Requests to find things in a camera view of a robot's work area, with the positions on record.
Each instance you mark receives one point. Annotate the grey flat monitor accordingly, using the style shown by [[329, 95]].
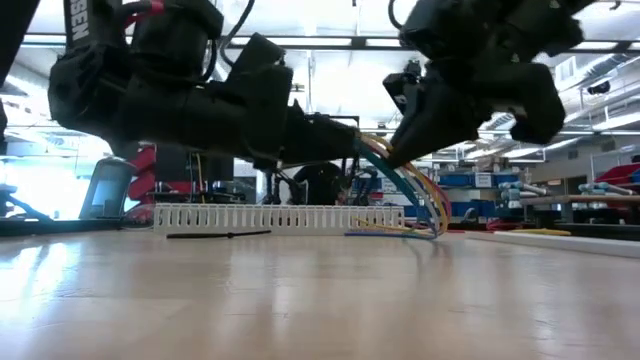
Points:
[[105, 192]]

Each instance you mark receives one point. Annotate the red equipment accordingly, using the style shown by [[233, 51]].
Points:
[[142, 175]]

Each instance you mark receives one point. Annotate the black zip tie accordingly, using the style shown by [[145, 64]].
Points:
[[215, 234]]

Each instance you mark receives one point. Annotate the grey background robot arm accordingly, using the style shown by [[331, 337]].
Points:
[[530, 189], [600, 189]]

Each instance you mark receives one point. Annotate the blue storage bin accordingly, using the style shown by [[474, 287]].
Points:
[[475, 207], [506, 178], [456, 180]]

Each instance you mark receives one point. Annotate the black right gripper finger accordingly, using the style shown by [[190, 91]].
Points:
[[440, 125]]

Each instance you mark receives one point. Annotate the wooden workbench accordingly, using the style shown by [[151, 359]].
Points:
[[580, 199]]

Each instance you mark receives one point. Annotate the black stand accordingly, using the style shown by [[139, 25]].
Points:
[[25, 210]]

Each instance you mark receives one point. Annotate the red bin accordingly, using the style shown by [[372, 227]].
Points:
[[620, 175]]

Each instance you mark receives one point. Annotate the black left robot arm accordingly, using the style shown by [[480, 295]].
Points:
[[150, 100]]

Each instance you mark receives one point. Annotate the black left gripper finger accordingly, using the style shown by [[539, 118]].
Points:
[[325, 125], [320, 152]]

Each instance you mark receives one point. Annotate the person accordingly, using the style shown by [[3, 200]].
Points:
[[320, 185]]

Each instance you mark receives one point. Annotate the white duct cover strip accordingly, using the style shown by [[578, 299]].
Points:
[[575, 244]]

